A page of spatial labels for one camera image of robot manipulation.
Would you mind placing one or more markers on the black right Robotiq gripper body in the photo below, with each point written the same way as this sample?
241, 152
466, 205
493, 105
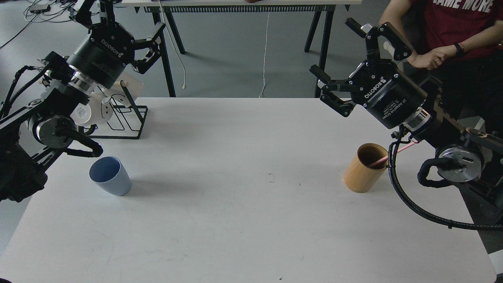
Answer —
385, 92

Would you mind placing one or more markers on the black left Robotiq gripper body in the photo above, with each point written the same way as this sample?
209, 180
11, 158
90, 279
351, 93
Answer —
103, 55

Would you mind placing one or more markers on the blue plastic cup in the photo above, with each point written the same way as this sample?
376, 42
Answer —
110, 175

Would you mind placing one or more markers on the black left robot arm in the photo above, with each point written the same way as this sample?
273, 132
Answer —
36, 123

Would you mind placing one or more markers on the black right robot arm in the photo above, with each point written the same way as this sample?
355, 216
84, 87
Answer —
458, 150

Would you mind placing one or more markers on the person's hand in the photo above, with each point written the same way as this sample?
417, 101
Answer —
432, 59

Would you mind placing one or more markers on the background trestle table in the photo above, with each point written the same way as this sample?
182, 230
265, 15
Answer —
239, 55

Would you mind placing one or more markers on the white mug on rack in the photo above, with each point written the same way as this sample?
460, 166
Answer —
99, 108

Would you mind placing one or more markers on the seated person red shirt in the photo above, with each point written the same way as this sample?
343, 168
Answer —
473, 77

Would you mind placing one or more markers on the bamboo cylinder holder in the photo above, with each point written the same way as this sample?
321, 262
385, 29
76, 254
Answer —
366, 167

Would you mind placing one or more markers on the black wire cup rack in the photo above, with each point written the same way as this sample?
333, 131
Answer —
126, 123

